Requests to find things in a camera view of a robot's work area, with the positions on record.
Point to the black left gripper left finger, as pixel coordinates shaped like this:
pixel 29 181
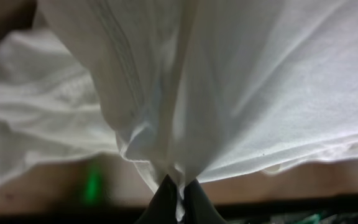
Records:
pixel 162 208

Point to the white Puma t-shirt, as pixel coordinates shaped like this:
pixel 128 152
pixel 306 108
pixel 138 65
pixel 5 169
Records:
pixel 191 90

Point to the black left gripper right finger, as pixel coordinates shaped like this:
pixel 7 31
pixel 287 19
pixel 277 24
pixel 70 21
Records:
pixel 198 207

